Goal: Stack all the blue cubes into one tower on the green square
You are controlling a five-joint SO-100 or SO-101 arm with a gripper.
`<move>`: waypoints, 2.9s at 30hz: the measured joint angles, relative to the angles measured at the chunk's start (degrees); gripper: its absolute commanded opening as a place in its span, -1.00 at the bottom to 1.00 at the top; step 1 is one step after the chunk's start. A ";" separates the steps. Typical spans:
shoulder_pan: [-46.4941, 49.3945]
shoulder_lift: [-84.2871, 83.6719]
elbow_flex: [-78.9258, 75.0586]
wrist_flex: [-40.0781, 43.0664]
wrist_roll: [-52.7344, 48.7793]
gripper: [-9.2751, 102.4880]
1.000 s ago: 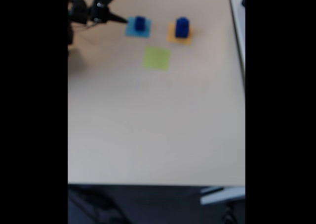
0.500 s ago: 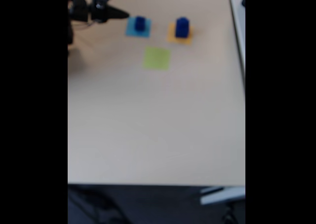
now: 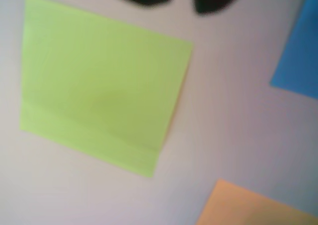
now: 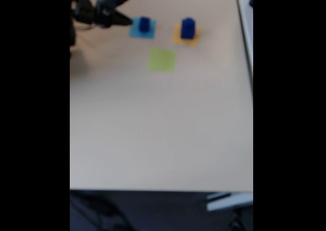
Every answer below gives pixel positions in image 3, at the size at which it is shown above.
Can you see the green square sheet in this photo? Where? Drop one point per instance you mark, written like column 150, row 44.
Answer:
column 99, row 86

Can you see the blue square sheet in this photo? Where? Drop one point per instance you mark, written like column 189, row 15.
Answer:
column 300, row 61

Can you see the orange square sheet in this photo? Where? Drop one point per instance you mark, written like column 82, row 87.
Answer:
column 248, row 207

